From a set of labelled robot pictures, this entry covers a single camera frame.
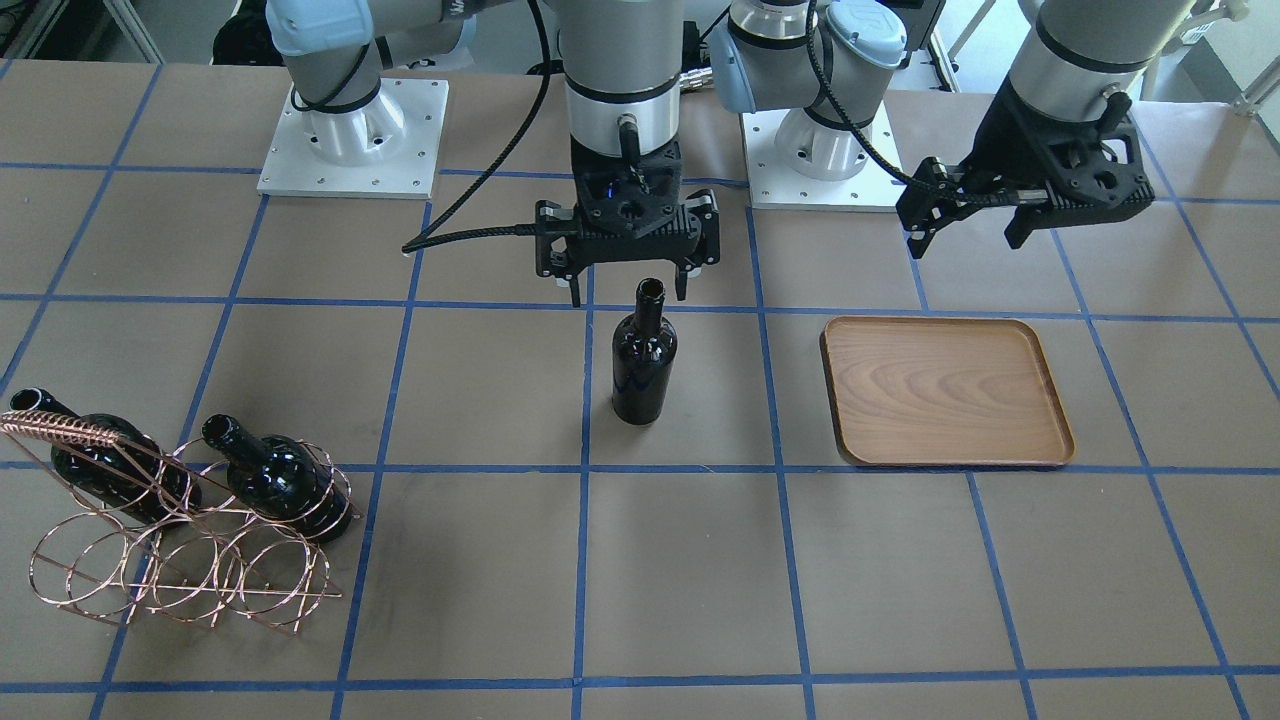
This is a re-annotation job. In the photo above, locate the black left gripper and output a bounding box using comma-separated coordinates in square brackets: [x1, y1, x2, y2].
[896, 79, 1155, 260]

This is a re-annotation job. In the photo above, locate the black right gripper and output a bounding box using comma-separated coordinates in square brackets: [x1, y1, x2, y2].
[534, 140, 721, 307]

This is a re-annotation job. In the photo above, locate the dark wine bottle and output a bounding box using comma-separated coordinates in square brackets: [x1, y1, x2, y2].
[201, 414, 353, 544]
[10, 388, 204, 525]
[611, 278, 678, 427]

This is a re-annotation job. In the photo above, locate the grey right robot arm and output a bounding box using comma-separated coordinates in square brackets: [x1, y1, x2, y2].
[257, 1, 721, 299]

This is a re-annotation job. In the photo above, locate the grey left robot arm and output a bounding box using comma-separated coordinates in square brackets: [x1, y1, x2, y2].
[709, 1, 1190, 258]

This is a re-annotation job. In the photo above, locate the wooden rectangular tray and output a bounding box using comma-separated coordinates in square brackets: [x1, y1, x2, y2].
[820, 315, 1076, 468]

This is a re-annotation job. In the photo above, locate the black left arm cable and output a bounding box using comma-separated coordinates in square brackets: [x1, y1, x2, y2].
[800, 0, 961, 191]

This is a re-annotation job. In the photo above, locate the copper wire bottle basket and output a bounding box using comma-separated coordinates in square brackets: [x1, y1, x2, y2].
[3, 410, 343, 635]

